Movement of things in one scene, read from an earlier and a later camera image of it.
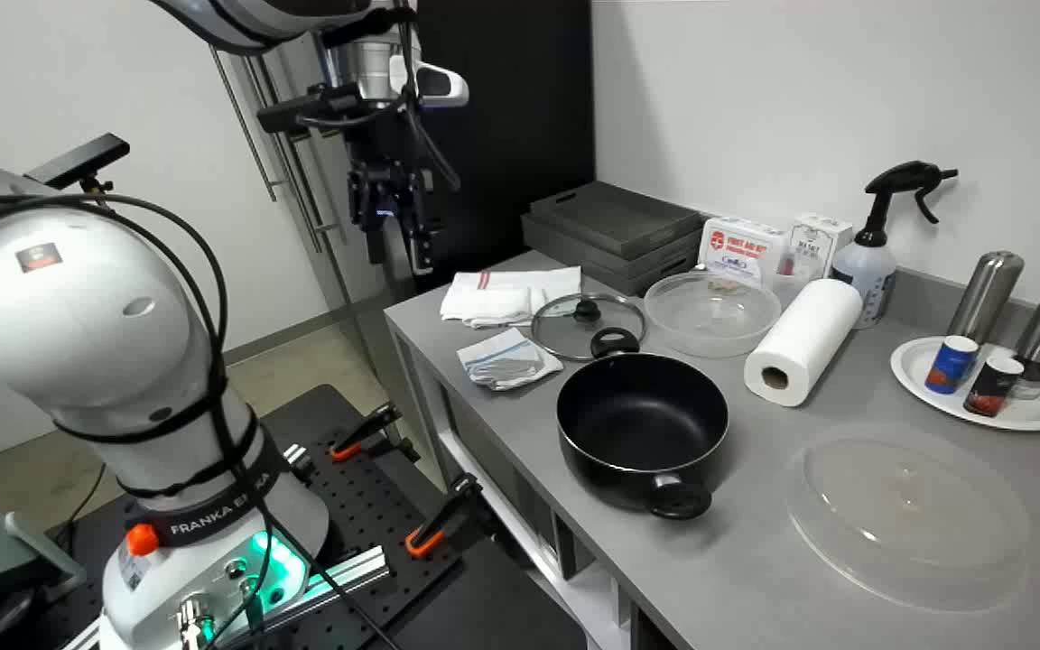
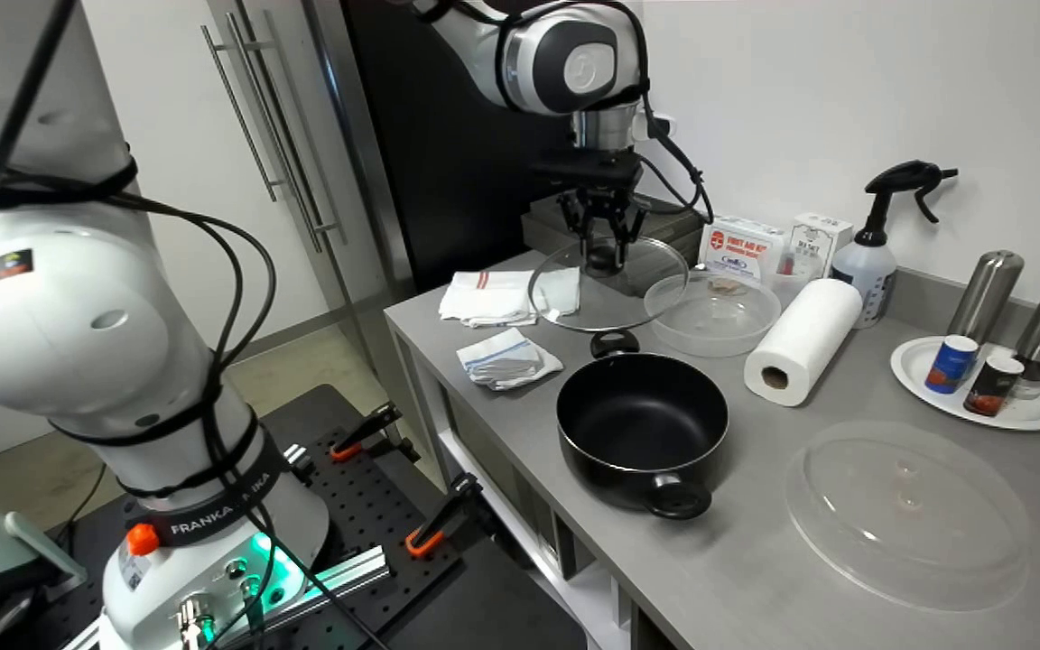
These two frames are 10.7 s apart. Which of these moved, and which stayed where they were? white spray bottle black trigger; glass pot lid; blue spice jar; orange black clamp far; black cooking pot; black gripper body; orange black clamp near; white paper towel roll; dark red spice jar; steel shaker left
Moved: black gripper body; glass pot lid
Stayed: orange black clamp far; steel shaker left; white spray bottle black trigger; blue spice jar; black cooking pot; white paper towel roll; dark red spice jar; orange black clamp near
